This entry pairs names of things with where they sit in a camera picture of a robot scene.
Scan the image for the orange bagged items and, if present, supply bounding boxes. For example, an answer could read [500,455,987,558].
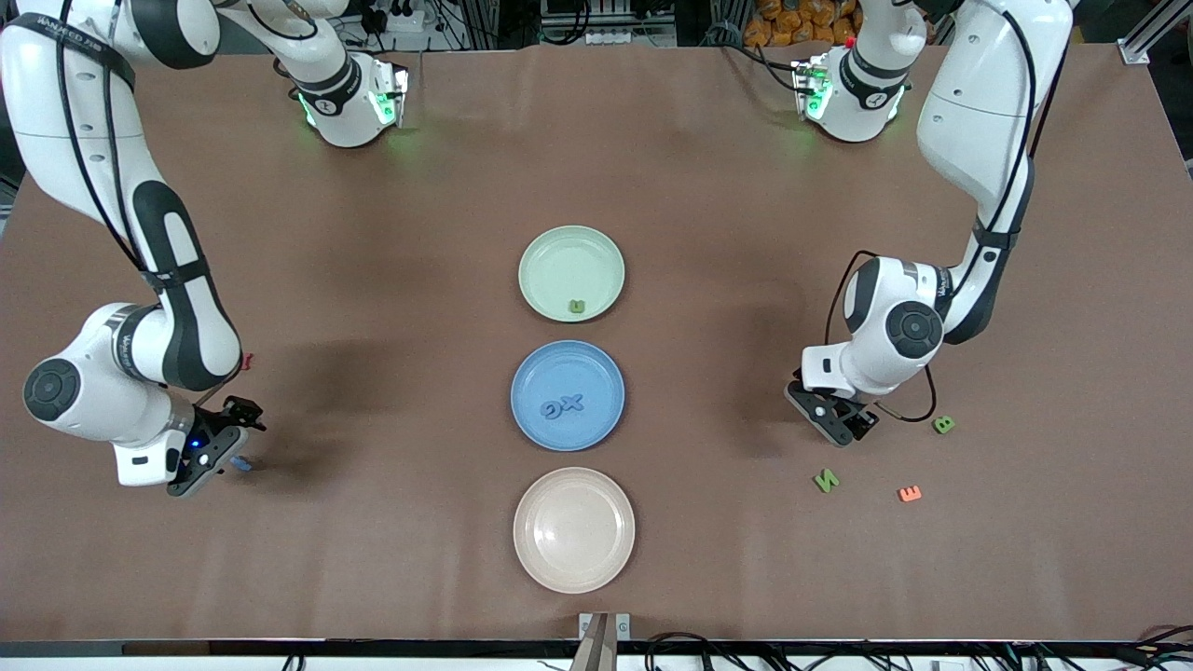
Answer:
[744,0,863,48]

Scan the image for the white power strip with plugs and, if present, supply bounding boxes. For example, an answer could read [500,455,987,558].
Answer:
[371,0,426,34]

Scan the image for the beige plate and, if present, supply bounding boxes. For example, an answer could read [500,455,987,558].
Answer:
[513,466,637,595]

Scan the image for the light green plate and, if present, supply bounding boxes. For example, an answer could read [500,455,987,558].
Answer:
[518,225,626,324]

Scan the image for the blue plate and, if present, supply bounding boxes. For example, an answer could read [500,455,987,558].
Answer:
[510,339,626,453]

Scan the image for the black cable bundle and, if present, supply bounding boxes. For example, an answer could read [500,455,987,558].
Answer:
[643,624,1193,671]

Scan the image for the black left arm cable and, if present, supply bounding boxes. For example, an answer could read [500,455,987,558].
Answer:
[825,0,1073,423]

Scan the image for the metal table edge bracket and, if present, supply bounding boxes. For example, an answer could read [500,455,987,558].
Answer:
[579,611,632,671]

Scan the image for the long white power strip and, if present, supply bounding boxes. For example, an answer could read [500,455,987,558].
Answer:
[584,28,674,47]

